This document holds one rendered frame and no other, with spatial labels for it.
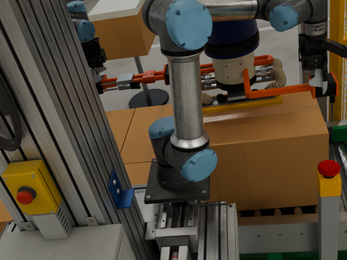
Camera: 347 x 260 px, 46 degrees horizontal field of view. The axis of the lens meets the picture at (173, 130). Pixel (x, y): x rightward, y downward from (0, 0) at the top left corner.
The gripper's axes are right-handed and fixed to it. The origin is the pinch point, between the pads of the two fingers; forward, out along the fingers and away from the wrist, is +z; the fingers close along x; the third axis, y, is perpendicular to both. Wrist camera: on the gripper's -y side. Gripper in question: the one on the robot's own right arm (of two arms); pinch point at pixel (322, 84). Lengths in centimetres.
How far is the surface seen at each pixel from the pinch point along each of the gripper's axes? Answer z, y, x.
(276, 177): 46, 18, -6
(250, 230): 64, 32, 7
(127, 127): 65, 105, -87
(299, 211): 65, 10, -3
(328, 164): 16.5, 3.0, 22.7
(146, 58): 119, 137, -308
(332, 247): 55, 2, 26
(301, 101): 25.5, 3.3, -29.9
